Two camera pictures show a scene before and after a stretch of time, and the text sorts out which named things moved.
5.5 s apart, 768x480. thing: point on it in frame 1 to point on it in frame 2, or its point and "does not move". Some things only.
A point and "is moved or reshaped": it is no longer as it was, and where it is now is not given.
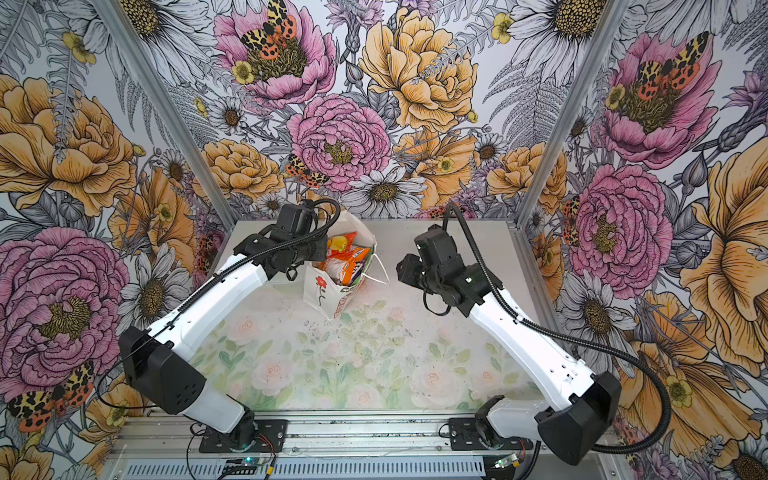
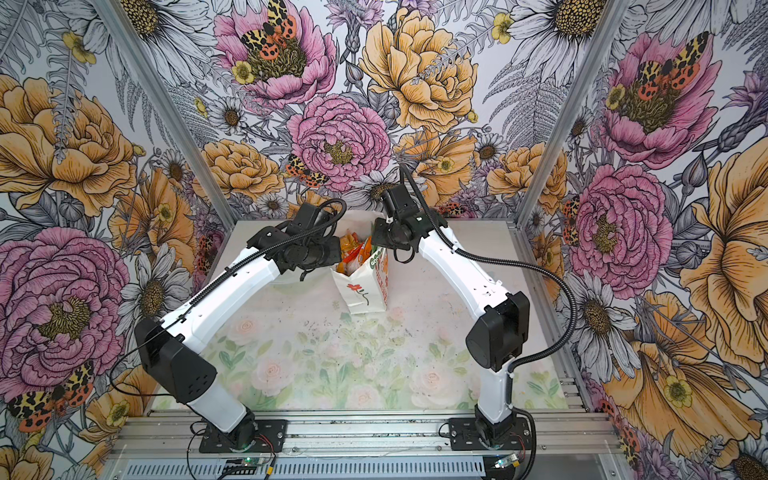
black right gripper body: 415,275 to 386,233
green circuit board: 243,466 does not move
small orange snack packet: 339,246 is moved or reshaped
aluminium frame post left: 165,109 does not move
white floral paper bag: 321,291 to 367,289
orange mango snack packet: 346,269 is moved or reshaped
